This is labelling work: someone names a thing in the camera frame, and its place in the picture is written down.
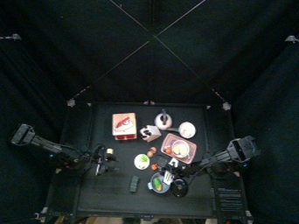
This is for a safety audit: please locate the blue toy pot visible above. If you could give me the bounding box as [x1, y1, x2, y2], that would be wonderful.
[145, 171, 172, 194]

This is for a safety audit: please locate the red snack box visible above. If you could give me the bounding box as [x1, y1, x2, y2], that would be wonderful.
[111, 112, 139, 142]

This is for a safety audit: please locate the white plate with green lettuce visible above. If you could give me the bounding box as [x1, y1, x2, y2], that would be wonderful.
[133, 153, 151, 171]

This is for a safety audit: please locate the dark green toy block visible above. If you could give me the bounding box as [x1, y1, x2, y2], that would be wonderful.
[128, 175, 140, 193]

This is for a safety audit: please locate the white slotted toy spatula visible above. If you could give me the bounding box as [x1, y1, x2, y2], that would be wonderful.
[163, 170, 175, 186]

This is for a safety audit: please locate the pink toy tray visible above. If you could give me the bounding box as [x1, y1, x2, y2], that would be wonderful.
[160, 132, 199, 165]

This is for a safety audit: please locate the black round pot lid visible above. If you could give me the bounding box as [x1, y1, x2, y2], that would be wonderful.
[169, 178, 191, 199]

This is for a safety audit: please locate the white plate with fried egg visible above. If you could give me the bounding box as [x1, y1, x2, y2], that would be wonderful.
[171, 139, 192, 159]

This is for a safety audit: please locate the green toy vegetable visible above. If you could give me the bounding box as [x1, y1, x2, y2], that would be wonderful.
[152, 177, 164, 192]

